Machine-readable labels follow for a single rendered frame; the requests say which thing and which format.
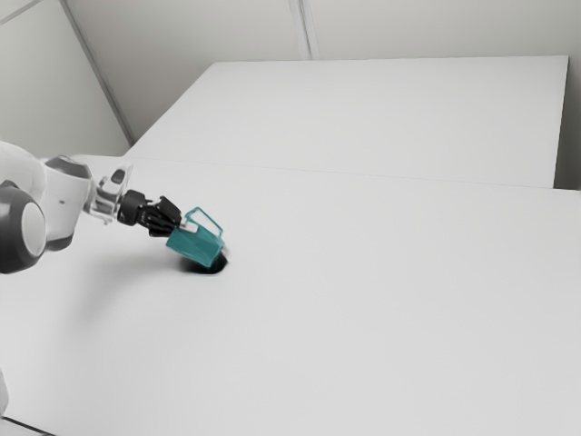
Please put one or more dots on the teal faceted mug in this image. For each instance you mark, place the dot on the teal faceted mug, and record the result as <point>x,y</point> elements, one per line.
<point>195,247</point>

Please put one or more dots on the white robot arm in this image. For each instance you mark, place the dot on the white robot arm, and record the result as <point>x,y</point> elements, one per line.
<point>54,200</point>

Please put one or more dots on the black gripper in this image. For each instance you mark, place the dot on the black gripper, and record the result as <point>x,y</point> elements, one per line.
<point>131,210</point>

